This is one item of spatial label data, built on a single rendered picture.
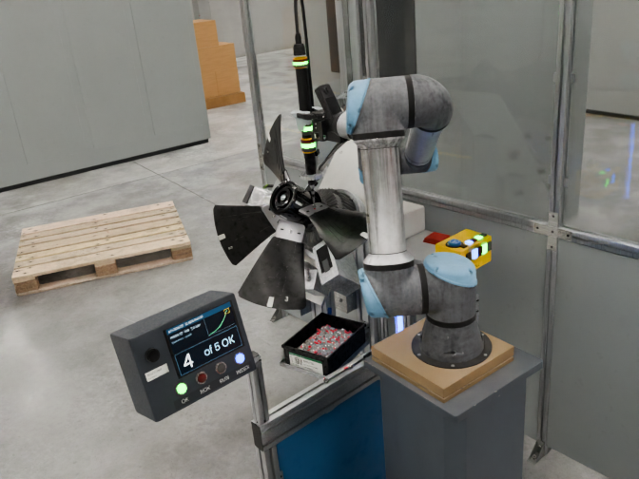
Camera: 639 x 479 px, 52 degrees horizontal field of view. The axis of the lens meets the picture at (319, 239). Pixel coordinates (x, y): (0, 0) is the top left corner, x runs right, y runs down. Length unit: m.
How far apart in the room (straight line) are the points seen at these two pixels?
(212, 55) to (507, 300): 8.08
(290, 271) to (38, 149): 5.60
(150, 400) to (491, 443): 0.79
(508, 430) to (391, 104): 0.82
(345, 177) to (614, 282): 0.98
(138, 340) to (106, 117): 6.31
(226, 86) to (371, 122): 8.97
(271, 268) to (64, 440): 1.60
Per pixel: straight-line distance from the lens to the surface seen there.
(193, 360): 1.45
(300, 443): 1.87
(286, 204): 2.12
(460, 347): 1.56
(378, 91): 1.45
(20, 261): 5.13
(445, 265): 1.50
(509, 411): 1.67
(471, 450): 1.61
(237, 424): 3.15
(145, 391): 1.43
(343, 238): 1.95
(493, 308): 2.72
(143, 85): 7.72
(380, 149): 1.45
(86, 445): 3.29
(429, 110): 1.46
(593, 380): 2.61
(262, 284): 2.11
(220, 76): 10.30
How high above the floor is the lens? 1.92
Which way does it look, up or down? 23 degrees down
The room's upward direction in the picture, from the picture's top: 5 degrees counter-clockwise
